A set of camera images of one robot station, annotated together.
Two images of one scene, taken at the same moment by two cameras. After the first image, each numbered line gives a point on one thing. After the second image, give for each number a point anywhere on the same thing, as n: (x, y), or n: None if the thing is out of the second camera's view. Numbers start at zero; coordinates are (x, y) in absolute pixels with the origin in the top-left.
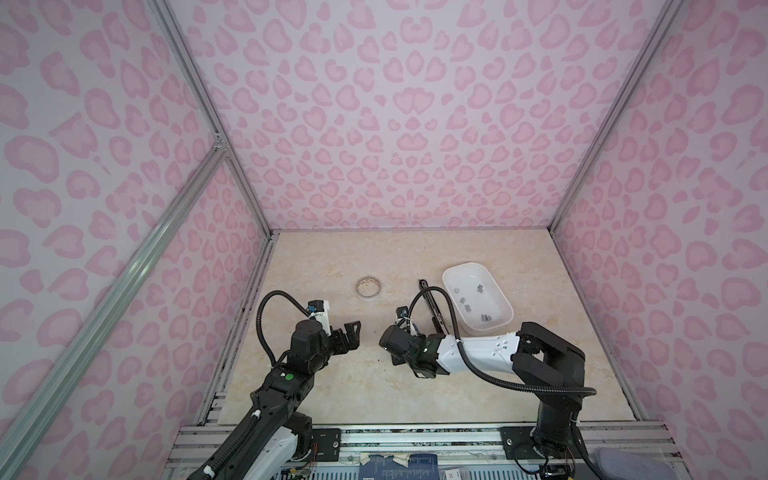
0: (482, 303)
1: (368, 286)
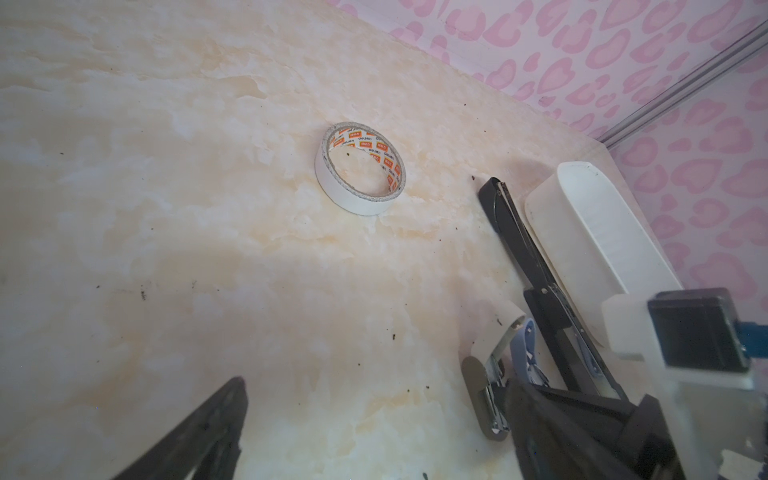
0: (597, 249)
1: (373, 139)
